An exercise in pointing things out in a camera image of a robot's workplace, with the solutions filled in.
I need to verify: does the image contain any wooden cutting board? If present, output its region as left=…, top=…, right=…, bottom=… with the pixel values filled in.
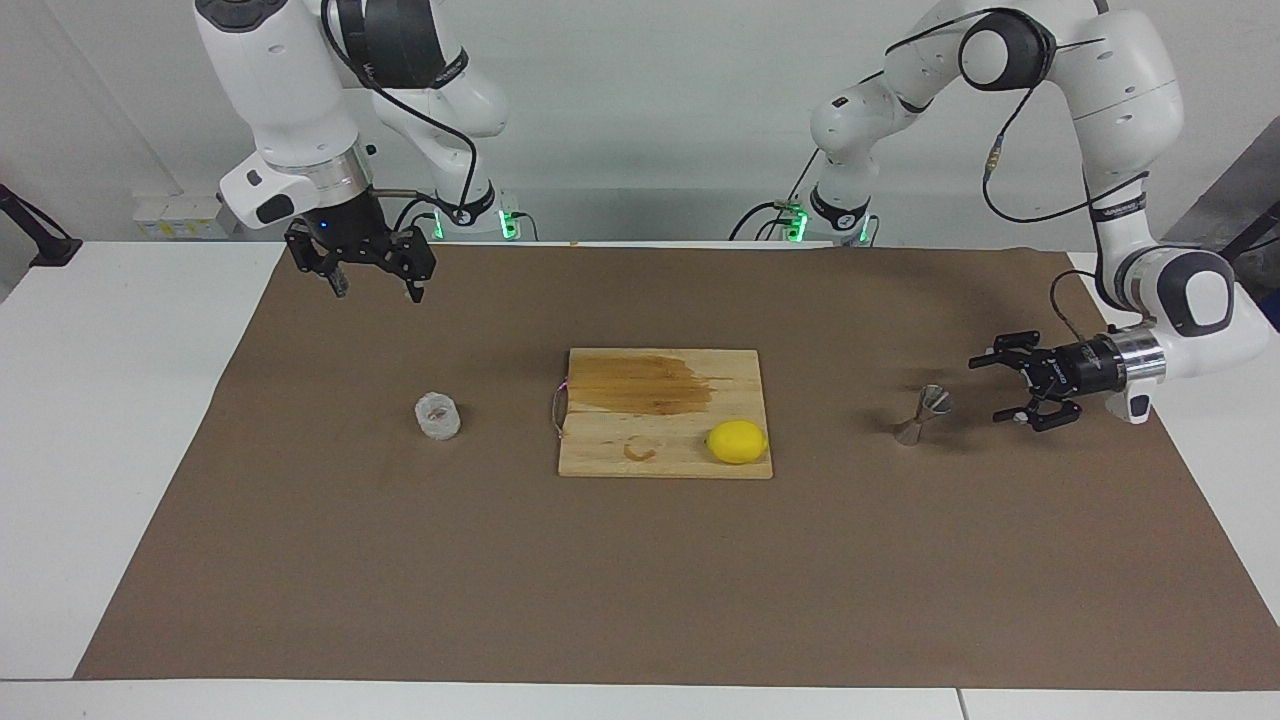
left=548, top=347, right=774, bottom=480

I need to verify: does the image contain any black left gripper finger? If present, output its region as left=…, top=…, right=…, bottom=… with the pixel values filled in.
left=968, top=332, right=1051, bottom=379
left=993, top=392, right=1083, bottom=433

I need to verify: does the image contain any black clamp stand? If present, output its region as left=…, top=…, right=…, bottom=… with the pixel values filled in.
left=1232, top=200, right=1280, bottom=263
left=0, top=183, right=83, bottom=268

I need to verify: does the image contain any brown paper table mat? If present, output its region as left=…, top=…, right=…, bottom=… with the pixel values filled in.
left=75, top=243, right=1280, bottom=691

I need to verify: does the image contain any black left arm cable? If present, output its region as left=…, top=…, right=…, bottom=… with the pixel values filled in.
left=885, top=8, right=1151, bottom=343

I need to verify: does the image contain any black base cable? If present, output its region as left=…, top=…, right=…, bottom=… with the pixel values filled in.
left=728, top=150, right=826, bottom=243

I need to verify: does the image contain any dark grey partition panel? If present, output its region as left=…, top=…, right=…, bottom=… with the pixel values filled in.
left=1165, top=118, right=1280, bottom=251

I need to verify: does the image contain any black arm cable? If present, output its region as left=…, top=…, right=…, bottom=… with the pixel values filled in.
left=320, top=0, right=479, bottom=241
left=885, top=8, right=1151, bottom=343

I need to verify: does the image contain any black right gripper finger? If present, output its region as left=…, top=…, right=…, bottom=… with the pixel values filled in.
left=385, top=228, right=437, bottom=304
left=285, top=222, right=353, bottom=299

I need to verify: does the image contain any steel double jigger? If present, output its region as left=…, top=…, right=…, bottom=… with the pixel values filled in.
left=893, top=384, right=954, bottom=447

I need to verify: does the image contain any yellow lemon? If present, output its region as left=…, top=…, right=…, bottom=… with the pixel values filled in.
left=706, top=420, right=769, bottom=466

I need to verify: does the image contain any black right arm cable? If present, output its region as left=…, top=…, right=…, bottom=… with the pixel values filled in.
left=320, top=0, right=479, bottom=241

